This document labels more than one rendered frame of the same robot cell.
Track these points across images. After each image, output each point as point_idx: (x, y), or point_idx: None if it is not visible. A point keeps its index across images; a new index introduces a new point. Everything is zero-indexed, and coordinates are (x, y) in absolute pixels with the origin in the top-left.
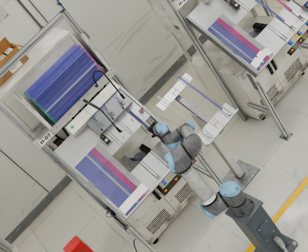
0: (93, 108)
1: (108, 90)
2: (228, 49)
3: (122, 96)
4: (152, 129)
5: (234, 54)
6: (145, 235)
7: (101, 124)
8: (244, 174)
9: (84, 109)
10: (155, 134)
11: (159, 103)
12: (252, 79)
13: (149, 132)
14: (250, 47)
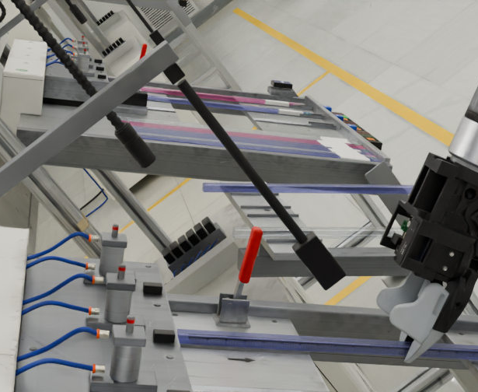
0: None
1: None
2: (244, 149)
3: (141, 140)
4: (465, 171)
5: (273, 152)
6: None
7: (143, 375)
8: None
9: None
10: None
11: (273, 245)
12: (396, 179)
13: (429, 277)
14: (287, 140)
